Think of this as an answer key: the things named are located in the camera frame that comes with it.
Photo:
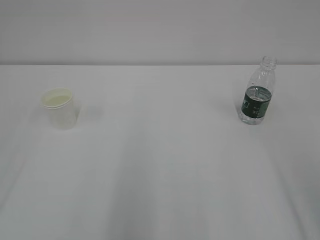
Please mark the clear water bottle green label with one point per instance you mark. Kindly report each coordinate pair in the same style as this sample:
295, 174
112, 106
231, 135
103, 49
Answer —
259, 92

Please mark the white paper cup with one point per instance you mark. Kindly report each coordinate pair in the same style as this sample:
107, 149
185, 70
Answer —
59, 105

